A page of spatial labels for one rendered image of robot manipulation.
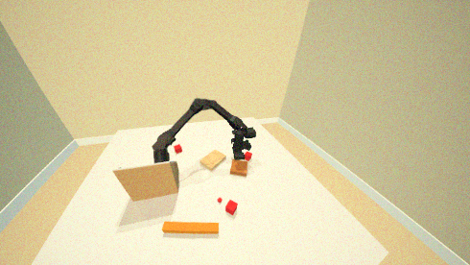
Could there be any orange flat bar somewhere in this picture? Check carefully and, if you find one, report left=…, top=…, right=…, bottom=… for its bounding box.
left=162, top=222, right=219, bottom=234

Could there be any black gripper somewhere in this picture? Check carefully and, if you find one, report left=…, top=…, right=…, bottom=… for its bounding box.
left=231, top=138, right=245, bottom=160

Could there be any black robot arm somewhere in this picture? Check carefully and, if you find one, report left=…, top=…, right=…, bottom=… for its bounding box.
left=152, top=98, right=256, bottom=163

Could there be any small red block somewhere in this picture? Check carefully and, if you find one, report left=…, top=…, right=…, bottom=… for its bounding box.
left=245, top=152, right=252, bottom=161
left=174, top=145, right=182, bottom=154
left=225, top=200, right=238, bottom=215

